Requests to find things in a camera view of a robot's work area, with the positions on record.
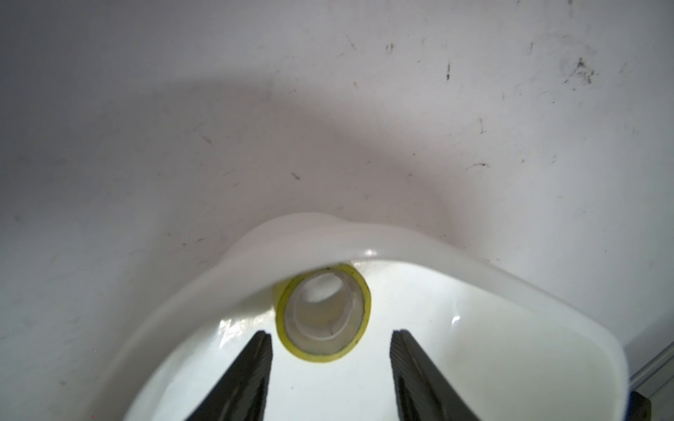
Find white storage box tray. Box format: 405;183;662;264
82;213;629;420

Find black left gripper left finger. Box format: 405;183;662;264
187;331;273;421

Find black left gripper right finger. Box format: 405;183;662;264
390;330;478;421

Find yellow core transparent tape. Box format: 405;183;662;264
273;263;372;363

